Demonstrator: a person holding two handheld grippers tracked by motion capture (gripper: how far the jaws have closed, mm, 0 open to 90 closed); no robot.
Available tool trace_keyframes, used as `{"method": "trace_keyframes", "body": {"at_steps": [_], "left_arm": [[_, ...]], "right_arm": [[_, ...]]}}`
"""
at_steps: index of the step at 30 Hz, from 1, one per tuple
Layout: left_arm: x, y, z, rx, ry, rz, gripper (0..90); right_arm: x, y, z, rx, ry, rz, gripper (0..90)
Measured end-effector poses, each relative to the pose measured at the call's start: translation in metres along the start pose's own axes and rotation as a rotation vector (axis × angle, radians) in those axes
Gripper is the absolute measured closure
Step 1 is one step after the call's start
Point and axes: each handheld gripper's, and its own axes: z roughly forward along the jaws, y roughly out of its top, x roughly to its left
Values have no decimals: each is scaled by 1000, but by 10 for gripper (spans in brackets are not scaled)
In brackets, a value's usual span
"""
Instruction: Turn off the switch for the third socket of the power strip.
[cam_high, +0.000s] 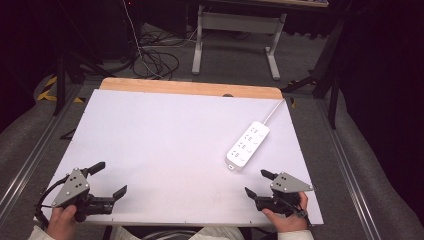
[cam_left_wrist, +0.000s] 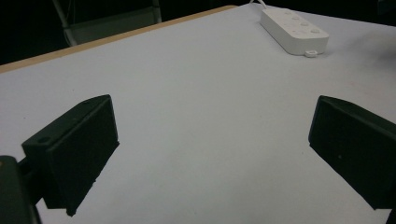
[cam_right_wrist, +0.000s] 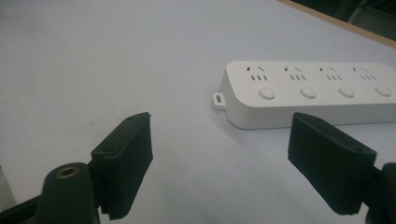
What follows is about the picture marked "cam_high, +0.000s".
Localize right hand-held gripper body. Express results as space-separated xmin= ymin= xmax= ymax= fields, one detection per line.
xmin=254 ymin=171 xmax=315 ymax=218

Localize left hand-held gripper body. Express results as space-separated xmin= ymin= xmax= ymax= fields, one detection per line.
xmin=50 ymin=167 xmax=117 ymax=223

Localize person's right hand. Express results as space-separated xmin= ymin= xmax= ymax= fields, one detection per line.
xmin=261 ymin=191 xmax=309 ymax=234

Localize person's left hand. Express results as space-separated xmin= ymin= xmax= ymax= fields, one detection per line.
xmin=46 ymin=204 xmax=78 ymax=240

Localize white power strip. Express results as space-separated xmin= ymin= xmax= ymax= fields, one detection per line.
xmin=225 ymin=120 xmax=271 ymax=173

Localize person's right sleeve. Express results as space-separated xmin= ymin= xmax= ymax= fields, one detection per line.
xmin=275 ymin=229 xmax=315 ymax=240

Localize person's sleeve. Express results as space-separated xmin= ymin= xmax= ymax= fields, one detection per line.
xmin=275 ymin=229 xmax=315 ymax=240
xmin=27 ymin=225 xmax=56 ymax=240

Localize person's light clothing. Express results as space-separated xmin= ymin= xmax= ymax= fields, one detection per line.
xmin=109 ymin=225 xmax=247 ymax=240

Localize person's left sleeve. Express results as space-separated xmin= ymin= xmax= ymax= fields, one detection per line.
xmin=27 ymin=225 xmax=56 ymax=240

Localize white board table cover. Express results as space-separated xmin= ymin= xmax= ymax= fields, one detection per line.
xmin=34 ymin=88 xmax=325 ymax=228

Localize yellow black floor tape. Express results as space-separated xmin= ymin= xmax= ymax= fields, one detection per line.
xmin=36 ymin=75 xmax=86 ymax=104

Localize black metal stand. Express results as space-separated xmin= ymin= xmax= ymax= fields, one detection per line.
xmin=53 ymin=0 xmax=116 ymax=117
xmin=281 ymin=18 xmax=346 ymax=130

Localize wooden desk top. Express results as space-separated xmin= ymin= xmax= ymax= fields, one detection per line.
xmin=199 ymin=0 xmax=330 ymax=9

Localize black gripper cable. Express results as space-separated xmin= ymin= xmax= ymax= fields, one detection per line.
xmin=34 ymin=174 xmax=70 ymax=229

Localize aluminium floor rail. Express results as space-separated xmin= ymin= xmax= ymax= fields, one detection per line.
xmin=315 ymin=99 xmax=372 ymax=240
xmin=0 ymin=83 xmax=85 ymax=215

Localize white power strip cable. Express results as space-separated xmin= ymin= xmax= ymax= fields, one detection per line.
xmin=262 ymin=98 xmax=286 ymax=125

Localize black floor cables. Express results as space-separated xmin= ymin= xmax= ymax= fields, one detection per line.
xmin=130 ymin=20 xmax=181 ymax=81

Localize thin white floor cable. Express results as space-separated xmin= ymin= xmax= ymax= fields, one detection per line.
xmin=121 ymin=0 xmax=198 ymax=80

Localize white metal desk frame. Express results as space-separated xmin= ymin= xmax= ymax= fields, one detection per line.
xmin=191 ymin=4 xmax=288 ymax=81

